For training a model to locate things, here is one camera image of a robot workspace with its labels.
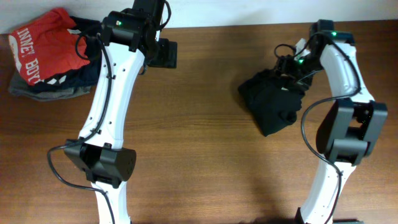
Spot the black t-shirt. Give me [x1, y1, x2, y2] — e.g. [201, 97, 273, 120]
[238, 69, 305, 136]

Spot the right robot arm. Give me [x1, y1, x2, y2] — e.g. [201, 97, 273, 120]
[275, 19, 388, 223]

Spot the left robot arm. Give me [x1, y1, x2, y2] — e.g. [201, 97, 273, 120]
[62, 6, 177, 223]

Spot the navy folded garment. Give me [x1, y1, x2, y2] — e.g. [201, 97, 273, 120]
[29, 16, 102, 93]

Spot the red folded printed t-shirt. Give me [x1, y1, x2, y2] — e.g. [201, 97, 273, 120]
[8, 8, 89, 86]

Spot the grey folded garment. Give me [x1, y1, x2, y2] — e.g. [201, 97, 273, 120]
[8, 70, 91, 102]

